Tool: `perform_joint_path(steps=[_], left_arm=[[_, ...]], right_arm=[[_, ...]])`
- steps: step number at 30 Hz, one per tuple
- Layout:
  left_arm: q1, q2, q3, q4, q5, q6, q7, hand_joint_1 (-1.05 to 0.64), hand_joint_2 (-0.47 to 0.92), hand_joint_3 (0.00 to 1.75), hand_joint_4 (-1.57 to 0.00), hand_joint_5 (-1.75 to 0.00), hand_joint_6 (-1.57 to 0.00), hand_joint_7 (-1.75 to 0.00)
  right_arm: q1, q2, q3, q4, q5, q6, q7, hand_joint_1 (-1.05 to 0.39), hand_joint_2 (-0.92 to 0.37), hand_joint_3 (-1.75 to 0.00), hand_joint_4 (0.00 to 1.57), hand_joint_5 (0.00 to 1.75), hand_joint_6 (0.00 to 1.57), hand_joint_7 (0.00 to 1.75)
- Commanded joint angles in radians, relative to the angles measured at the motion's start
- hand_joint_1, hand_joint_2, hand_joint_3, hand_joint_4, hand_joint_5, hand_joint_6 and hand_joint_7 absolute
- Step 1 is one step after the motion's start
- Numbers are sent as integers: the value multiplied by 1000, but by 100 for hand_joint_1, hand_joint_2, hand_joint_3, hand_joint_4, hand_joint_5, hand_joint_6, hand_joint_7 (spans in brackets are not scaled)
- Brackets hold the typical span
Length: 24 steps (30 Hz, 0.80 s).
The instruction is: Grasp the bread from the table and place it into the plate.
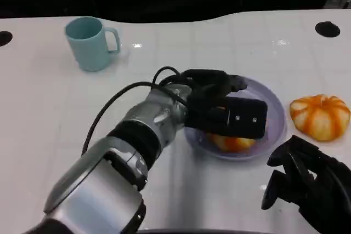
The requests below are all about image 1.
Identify lilac plate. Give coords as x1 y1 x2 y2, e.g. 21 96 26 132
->
183 76 286 159

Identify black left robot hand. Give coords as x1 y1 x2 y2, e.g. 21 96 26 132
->
180 69 248 134

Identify orange and white bread roll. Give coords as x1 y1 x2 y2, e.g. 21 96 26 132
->
206 132 257 152
289 94 351 142

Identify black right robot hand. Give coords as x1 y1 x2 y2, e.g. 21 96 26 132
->
261 134 351 234

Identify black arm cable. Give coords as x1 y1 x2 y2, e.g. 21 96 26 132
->
81 66 194 156

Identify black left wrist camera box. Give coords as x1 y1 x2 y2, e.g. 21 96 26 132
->
224 97 268 139

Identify pale green mug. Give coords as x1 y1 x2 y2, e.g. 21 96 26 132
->
64 16 121 72

